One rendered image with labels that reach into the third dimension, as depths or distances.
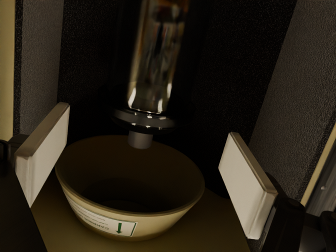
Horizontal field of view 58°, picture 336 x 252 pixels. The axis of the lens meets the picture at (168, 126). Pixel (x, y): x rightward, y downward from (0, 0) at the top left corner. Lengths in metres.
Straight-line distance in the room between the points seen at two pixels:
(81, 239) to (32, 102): 0.15
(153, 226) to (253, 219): 0.18
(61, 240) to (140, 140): 0.13
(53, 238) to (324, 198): 0.26
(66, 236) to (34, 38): 0.20
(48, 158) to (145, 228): 0.17
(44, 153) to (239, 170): 0.11
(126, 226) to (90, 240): 0.05
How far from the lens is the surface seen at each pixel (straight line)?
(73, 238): 0.35
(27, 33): 0.28
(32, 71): 0.30
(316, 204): 0.31
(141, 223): 0.31
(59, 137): 0.19
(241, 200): 0.18
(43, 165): 0.16
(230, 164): 0.20
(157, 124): 0.29
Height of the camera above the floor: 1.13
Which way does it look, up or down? 21 degrees up
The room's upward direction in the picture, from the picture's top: 167 degrees counter-clockwise
